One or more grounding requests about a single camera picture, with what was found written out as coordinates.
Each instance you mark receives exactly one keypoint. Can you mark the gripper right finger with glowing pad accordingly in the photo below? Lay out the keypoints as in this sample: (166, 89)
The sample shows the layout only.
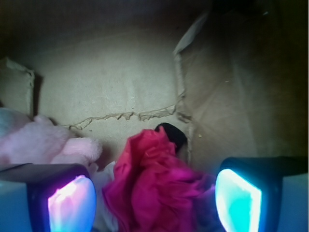
(263, 194)

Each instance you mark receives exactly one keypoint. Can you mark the brown paper bag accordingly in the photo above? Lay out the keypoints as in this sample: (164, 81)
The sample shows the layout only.
(232, 74)

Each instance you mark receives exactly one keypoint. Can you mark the pink plush bunny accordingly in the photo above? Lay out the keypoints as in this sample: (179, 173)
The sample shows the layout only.
(39, 141)

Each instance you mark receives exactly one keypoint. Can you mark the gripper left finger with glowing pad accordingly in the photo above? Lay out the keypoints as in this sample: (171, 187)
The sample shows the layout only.
(46, 198)

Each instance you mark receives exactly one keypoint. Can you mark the red paper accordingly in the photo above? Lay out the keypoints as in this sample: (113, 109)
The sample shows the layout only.
(155, 191)

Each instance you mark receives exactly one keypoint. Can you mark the crumpled white paper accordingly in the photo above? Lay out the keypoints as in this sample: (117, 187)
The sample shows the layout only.
(105, 219)

